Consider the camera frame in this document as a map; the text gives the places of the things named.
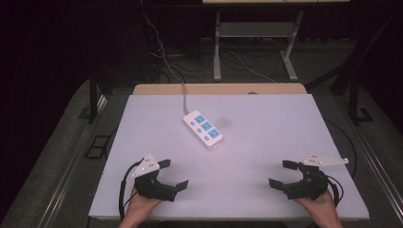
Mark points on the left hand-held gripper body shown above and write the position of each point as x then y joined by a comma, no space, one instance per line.
155,188

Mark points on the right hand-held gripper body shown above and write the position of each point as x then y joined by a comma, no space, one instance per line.
309,185

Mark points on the white power strip blue sockets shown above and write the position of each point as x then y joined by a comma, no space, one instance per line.
202,128

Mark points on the person's left hand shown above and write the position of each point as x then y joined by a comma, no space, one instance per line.
141,205

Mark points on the person's right hand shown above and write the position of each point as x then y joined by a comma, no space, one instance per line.
318,206

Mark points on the black metal stand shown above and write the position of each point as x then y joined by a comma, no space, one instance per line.
354,101

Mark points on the wooden table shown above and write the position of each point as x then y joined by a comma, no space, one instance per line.
218,89

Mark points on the black floor bracket frame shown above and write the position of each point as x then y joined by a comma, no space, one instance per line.
95,155

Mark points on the aluminium floor rail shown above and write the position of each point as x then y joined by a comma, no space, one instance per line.
377,164
72,164

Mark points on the white metal frame desk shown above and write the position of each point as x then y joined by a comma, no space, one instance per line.
217,47

